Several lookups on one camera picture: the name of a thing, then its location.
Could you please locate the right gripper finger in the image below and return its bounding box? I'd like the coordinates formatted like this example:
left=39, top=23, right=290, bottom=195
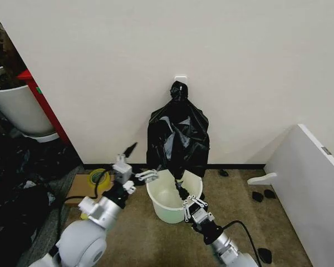
left=180, top=187, right=209, bottom=209
left=176, top=185, right=191, bottom=224

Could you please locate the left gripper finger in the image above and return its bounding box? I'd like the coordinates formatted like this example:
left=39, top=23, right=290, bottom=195
left=116, top=142, right=139, bottom=166
left=134, top=169, right=160, bottom=182

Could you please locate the black plastic garbage bag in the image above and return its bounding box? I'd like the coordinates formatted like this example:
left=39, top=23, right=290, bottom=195
left=145, top=81, right=210, bottom=192

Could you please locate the white plastic trash bin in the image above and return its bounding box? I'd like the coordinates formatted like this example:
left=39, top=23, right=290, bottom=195
left=145, top=169, right=204, bottom=224

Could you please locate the yellow tape roll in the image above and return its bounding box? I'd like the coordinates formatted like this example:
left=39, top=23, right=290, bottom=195
left=88, top=167, right=111, bottom=193

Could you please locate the brown cardboard sheet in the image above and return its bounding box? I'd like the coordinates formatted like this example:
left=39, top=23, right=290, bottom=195
left=63, top=173, right=115, bottom=207

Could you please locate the pile of black bags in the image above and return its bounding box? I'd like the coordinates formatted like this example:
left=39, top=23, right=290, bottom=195
left=0, top=122, right=85, bottom=253

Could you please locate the white door panel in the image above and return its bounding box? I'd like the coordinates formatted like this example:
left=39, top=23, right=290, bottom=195
left=262, top=123, right=334, bottom=267

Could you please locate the large white planter pot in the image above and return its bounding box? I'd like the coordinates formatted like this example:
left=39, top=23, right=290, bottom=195
left=0, top=66, right=61, bottom=144

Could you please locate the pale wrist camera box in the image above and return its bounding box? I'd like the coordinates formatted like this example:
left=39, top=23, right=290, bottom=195
left=193, top=208, right=209, bottom=224
left=112, top=160, right=133, bottom=185

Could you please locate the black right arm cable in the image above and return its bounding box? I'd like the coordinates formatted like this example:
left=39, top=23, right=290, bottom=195
left=220, top=220, right=264, bottom=267

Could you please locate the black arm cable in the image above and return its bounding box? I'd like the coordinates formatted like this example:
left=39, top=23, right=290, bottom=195
left=220, top=220, right=264, bottom=267
left=48, top=168, right=115, bottom=259

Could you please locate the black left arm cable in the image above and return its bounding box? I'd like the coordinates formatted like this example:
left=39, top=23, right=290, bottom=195
left=48, top=168, right=115, bottom=259

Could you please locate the white door handle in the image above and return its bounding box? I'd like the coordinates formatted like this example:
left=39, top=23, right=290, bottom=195
left=247, top=172, right=278, bottom=185

